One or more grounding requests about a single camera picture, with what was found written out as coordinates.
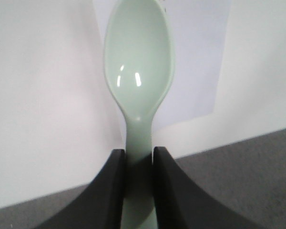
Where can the mint green plastic spoon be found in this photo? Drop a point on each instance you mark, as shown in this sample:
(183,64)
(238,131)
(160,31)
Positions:
(139,70)

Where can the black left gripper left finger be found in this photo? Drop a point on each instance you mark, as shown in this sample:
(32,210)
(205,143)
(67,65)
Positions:
(100,205)

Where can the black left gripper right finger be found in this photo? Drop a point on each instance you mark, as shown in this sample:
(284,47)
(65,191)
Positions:
(181,204)

